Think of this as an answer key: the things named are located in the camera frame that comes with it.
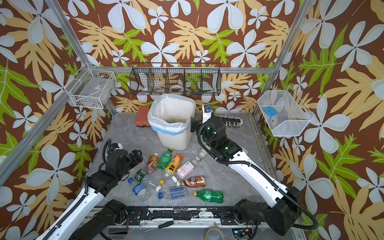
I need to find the brown coffee drink bottle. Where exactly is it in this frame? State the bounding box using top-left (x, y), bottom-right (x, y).
top-left (177, 176), bottom-right (206, 188)

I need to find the orange label juice bottle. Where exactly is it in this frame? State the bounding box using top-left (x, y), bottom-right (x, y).
top-left (163, 154), bottom-right (184, 180)

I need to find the red yellow label tea bottle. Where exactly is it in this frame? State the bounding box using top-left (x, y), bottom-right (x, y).
top-left (145, 153), bottom-right (159, 174)

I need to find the tape roll front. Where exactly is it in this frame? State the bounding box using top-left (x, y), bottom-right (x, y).
top-left (205, 227), bottom-right (226, 240)

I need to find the clear bottle green white label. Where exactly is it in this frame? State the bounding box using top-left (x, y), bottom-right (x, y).
top-left (199, 149), bottom-right (208, 159)

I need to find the white wire basket left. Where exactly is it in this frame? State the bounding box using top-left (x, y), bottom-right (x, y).
top-left (65, 67), bottom-right (116, 109)

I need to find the dark green label water bottle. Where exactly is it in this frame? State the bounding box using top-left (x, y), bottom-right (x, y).
top-left (134, 169), bottom-right (163, 193)

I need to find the blue label water bottle front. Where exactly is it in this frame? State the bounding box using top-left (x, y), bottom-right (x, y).
top-left (158, 187), bottom-right (188, 200)

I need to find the green soda bottle front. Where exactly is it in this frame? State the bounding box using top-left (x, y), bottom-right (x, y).
top-left (194, 189), bottom-right (224, 204)

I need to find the black wire wall basket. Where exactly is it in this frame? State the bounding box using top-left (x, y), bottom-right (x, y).
top-left (128, 63), bottom-right (222, 97)

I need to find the black handle screwdriver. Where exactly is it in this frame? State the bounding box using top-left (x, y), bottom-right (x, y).
top-left (144, 221), bottom-right (174, 233)

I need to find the small green soda bottle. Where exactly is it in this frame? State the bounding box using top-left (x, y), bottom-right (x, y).
top-left (157, 148), bottom-right (173, 171)

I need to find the blue object in basket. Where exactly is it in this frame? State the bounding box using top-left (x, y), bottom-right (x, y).
top-left (264, 106), bottom-right (278, 117)

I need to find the red plastic tool case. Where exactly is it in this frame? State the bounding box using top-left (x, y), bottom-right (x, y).
top-left (135, 106), bottom-right (150, 128)

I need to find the white mesh basket right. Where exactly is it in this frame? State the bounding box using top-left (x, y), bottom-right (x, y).
top-left (258, 88), bottom-right (314, 138)

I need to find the pink label clear bottle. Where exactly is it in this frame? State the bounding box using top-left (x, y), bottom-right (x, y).
top-left (176, 156), bottom-right (201, 180)

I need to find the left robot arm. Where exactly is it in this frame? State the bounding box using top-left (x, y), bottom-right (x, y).
top-left (38, 140), bottom-right (143, 240)

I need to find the white plastic trash bin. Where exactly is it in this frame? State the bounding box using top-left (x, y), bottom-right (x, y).
top-left (151, 95), bottom-right (196, 151)

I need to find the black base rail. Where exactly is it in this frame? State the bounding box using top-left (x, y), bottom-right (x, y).
top-left (126, 206), bottom-right (259, 226)

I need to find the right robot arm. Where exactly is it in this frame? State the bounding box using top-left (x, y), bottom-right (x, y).
top-left (192, 105), bottom-right (319, 236)

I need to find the blue label water bottle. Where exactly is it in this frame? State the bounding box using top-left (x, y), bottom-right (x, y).
top-left (128, 178), bottom-right (151, 201)
top-left (158, 187), bottom-right (188, 200)

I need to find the socket set on rail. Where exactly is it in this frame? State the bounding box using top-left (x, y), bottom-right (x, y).
top-left (218, 115), bottom-right (244, 128)

